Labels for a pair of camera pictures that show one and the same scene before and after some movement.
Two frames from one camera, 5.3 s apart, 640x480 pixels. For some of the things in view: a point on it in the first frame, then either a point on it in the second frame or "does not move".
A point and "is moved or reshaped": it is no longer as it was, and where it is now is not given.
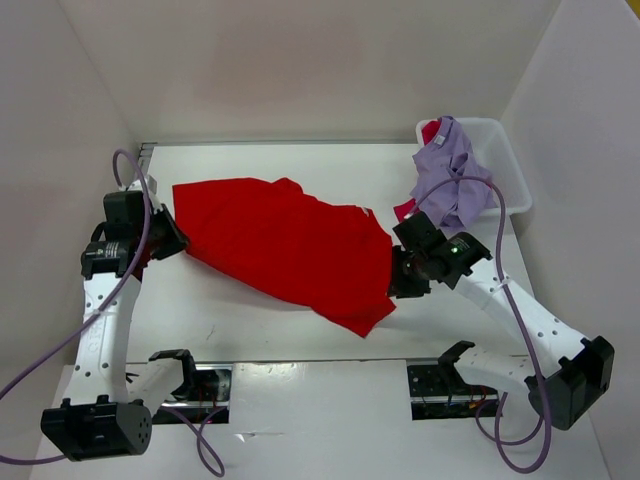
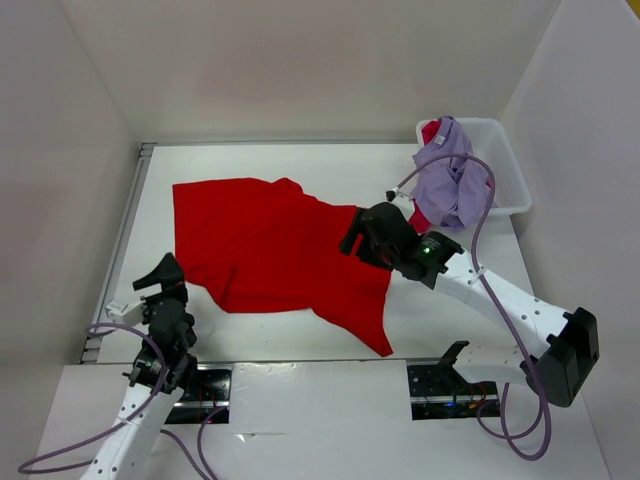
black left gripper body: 167,235 → 163,293
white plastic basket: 494,152 does not move
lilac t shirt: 446,155 does not move
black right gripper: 400,276 → 354,232
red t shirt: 275,239 is moved or reshaped
